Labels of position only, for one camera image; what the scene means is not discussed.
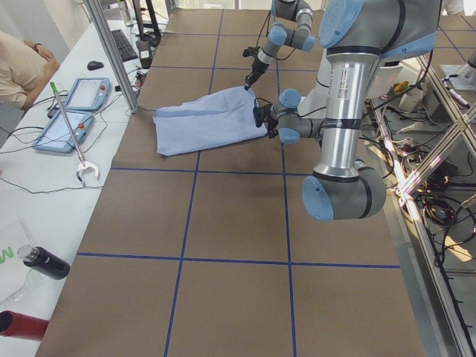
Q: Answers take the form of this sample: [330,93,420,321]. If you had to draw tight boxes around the clear plastic bag green print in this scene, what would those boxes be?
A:
[1,221,48,309]

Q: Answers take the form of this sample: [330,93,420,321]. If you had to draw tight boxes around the black water bottle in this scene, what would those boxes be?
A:
[17,244,70,280]

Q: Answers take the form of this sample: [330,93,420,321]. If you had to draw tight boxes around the white pedestal column base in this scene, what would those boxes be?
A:
[298,50,331,119]

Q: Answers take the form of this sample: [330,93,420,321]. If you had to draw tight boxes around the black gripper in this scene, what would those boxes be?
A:
[242,46,269,91]
[253,104,278,138]

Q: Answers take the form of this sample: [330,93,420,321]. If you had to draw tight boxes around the lower blue teach pendant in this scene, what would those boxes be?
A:
[32,110,94,153]

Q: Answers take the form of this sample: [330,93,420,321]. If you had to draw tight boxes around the black computer mouse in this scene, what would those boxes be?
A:
[86,60,104,71]

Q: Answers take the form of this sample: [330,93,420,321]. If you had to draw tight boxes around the light blue striped shirt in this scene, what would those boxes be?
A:
[153,86,267,156]

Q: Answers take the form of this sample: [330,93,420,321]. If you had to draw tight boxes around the red water bottle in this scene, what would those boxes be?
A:
[1,310,49,341]

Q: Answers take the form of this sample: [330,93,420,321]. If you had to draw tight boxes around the aluminium frame post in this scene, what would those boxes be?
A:
[84,0,138,114]

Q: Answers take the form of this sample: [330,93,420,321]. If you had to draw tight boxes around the person in beige shirt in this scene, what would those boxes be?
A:
[1,32,60,112]

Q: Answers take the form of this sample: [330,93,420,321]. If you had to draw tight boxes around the metal reacher grabber tool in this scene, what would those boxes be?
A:
[50,81,99,187]

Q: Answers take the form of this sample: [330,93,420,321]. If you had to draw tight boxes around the black keyboard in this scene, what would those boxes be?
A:
[111,29,138,62]

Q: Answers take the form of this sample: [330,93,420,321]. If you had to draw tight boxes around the upper blue teach pendant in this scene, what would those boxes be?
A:
[64,77,111,112]

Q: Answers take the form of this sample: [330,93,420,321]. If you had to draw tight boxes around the blue teach pendant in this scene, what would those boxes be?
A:
[32,110,94,153]
[64,77,111,112]

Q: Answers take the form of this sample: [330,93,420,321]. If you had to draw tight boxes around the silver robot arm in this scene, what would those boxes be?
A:
[244,1,441,220]
[242,1,316,90]

